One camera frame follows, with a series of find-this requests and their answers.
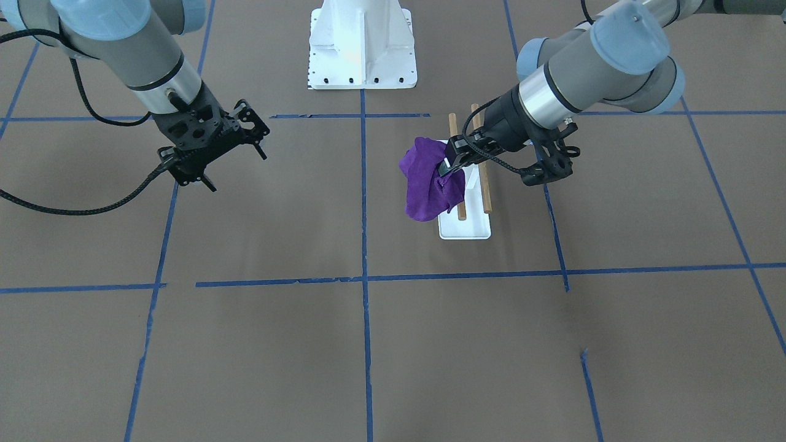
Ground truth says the near wooden rack rod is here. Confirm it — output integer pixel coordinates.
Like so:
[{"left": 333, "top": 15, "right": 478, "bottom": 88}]
[{"left": 448, "top": 113, "right": 468, "bottom": 221}]

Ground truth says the purple towel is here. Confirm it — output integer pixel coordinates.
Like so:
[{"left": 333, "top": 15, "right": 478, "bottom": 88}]
[{"left": 399, "top": 137, "right": 465, "bottom": 223}]

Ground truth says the far wooden rack rod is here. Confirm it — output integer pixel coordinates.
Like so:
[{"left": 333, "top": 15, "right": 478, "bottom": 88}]
[{"left": 472, "top": 111, "right": 493, "bottom": 214}]

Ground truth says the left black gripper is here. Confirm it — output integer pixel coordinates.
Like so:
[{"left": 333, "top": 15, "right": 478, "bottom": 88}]
[{"left": 440, "top": 86, "right": 540, "bottom": 178}]

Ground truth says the white towel rack base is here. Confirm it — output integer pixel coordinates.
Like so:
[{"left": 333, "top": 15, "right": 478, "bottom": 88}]
[{"left": 437, "top": 165, "right": 492, "bottom": 240}]

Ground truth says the white pedestal column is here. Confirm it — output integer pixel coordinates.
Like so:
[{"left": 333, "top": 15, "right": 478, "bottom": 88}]
[{"left": 307, "top": 1, "right": 418, "bottom": 90}]

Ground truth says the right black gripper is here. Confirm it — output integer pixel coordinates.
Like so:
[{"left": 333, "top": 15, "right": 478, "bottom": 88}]
[{"left": 154, "top": 85, "right": 270, "bottom": 192}]

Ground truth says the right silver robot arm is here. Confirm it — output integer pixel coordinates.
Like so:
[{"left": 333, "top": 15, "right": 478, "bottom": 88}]
[{"left": 2, "top": 1, "right": 270, "bottom": 190}]

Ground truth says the wooden rack rod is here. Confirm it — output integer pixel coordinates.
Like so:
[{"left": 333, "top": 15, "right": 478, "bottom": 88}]
[
  {"left": 472, "top": 111, "right": 493, "bottom": 214},
  {"left": 448, "top": 113, "right": 468, "bottom": 221}
]

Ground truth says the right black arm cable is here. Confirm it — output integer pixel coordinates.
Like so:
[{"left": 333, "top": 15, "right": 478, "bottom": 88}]
[{"left": 0, "top": 28, "right": 179, "bottom": 216}]

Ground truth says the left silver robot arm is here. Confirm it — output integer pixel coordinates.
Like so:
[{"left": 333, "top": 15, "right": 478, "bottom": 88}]
[{"left": 437, "top": 1, "right": 784, "bottom": 187}]

